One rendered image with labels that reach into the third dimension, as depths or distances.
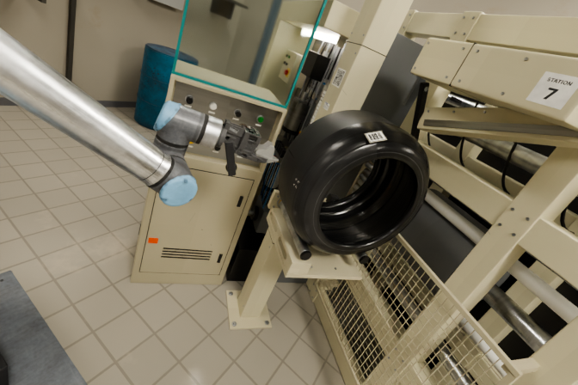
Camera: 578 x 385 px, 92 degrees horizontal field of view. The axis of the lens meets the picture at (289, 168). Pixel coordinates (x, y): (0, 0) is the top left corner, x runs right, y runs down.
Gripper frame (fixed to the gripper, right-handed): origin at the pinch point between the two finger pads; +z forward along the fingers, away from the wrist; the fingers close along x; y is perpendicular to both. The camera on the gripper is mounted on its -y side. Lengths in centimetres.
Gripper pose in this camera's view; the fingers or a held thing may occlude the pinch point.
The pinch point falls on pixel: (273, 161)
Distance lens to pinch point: 93.2
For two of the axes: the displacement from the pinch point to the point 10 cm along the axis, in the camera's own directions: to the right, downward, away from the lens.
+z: 8.5, 2.9, 4.5
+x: -2.7, -4.9, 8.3
